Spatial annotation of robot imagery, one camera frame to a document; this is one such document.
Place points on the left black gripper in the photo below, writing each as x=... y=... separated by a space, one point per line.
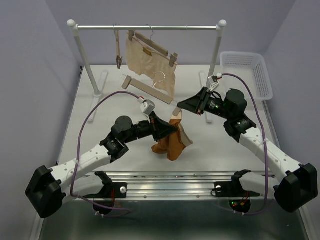
x=160 y=129

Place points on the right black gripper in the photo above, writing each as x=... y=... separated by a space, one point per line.
x=198 y=103

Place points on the brown underwear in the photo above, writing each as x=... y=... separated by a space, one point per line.
x=174 y=144

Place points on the wooden clip hanger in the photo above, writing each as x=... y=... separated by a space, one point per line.
x=152 y=91
x=153 y=45

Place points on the beige underwear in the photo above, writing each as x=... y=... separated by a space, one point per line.
x=143 y=60

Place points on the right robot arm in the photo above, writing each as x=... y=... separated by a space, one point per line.
x=293 y=184

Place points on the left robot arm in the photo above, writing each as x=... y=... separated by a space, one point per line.
x=50 y=188

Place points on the empty left wooden hanger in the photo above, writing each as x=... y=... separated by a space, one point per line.
x=119 y=57

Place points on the white plastic basket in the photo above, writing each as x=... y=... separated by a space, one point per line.
x=252 y=68

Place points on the white metal clothes rack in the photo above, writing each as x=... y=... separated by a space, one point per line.
x=98 y=86

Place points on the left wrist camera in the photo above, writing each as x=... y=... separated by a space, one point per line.
x=146 y=106

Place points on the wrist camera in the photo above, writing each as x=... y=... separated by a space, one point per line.
x=146 y=106
x=213 y=82

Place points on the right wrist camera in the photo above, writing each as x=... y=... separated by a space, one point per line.
x=213 y=82

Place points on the aluminium mounting rail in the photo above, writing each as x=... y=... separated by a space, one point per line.
x=159 y=186

